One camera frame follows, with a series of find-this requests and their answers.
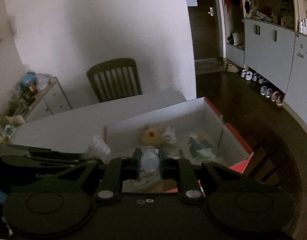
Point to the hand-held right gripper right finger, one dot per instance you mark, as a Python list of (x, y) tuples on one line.
[(163, 166)]

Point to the white paper note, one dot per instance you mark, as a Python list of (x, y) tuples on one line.
[(191, 1)]

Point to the dark door mat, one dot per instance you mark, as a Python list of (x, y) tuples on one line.
[(208, 67)]

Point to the white plastic bag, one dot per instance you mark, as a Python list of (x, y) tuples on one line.
[(43, 81)]

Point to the large grey wall cupboard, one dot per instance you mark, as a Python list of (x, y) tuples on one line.
[(268, 55)]

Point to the small white toy figure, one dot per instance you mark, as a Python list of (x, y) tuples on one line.
[(169, 134)]

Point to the wooden dining chair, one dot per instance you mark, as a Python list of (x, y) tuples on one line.
[(111, 65), (263, 160)]

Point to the beige plush toy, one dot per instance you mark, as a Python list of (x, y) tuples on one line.
[(14, 120)]

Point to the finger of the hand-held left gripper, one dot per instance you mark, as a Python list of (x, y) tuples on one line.
[(38, 150), (68, 159)]

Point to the spotted yellow plush toy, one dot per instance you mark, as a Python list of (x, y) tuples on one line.
[(146, 140)]

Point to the blue globe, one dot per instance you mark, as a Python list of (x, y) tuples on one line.
[(28, 78)]

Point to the white packet orange print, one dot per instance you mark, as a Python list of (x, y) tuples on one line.
[(201, 147)]

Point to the red cardboard box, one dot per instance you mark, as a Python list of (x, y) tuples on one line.
[(168, 115)]

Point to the low white cabinet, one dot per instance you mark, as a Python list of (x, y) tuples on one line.
[(56, 100)]

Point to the row of shoes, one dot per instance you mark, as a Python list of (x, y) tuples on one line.
[(248, 75)]

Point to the small white plastic tube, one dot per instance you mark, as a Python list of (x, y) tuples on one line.
[(149, 161)]

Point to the group of white bottles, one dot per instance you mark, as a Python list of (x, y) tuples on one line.
[(305, 26)]

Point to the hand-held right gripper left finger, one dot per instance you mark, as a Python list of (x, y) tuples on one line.
[(137, 163)]

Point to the dark wooden door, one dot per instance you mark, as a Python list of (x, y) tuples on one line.
[(206, 37)]

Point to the white plastic packet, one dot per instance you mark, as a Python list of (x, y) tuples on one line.
[(101, 145)]

